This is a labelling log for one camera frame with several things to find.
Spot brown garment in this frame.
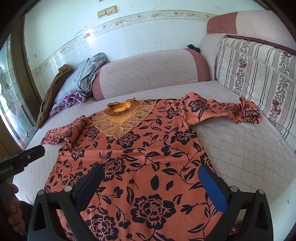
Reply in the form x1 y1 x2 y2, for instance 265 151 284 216
37 64 74 129

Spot black sunglasses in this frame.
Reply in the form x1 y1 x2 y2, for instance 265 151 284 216
188 44 201 53

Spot beige wall switch plate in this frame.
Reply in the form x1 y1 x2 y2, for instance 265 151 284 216
97 6 118 18

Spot pink corner cushion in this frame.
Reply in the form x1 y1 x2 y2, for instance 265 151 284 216
200 10 295 80

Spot pink bolster cushion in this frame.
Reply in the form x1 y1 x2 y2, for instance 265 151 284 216
92 49 211 101

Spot striped floral pillow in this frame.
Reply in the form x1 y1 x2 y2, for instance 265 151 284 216
216 38 295 150

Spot window with wooden frame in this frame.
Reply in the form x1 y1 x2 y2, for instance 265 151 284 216
1 17 42 150

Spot grey garment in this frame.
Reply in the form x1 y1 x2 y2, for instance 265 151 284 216
53 52 110 103

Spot person's left hand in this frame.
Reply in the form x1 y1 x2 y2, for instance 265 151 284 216
8 183 25 235

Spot orange floral blouse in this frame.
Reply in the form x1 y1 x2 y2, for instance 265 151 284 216
42 92 261 240

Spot purple patterned garment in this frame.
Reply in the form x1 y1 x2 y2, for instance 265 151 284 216
49 91 88 117

